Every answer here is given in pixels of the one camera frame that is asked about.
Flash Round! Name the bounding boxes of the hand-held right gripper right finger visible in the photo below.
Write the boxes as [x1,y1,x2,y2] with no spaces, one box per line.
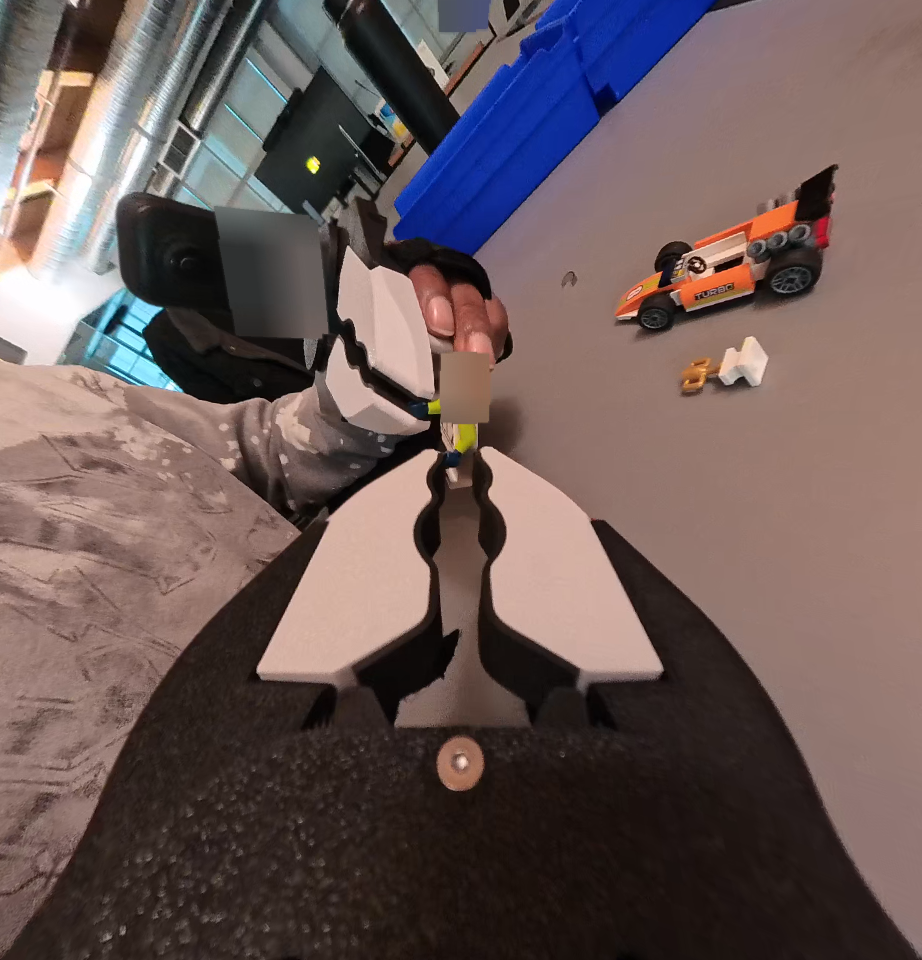
[473,447,664,694]

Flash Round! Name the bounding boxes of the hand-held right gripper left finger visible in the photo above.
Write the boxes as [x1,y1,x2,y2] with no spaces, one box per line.
[259,447,459,691]

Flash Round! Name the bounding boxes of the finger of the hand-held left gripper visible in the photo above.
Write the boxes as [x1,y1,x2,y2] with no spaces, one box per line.
[338,248,441,397]
[320,360,433,439]

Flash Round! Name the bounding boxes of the small tan lego piece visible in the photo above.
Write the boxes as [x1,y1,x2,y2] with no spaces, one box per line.
[679,336,771,396]

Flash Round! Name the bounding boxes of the orange lego race car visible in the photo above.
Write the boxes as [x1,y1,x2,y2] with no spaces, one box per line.
[614,162,840,333]

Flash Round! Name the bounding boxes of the person's left forearm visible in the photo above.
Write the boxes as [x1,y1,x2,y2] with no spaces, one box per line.
[226,383,435,523]

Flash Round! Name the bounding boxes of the person's left hand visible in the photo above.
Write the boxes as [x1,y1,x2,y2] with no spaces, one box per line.
[424,278,511,364]

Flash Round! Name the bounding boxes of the black water bottle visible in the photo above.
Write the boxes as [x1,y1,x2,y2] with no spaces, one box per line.
[338,0,462,151]

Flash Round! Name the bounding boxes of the silver ventilation duct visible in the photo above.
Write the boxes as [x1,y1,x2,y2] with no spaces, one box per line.
[0,0,240,282]

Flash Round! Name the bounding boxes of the black wall screen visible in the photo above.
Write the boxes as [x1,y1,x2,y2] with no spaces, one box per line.
[254,68,390,216]

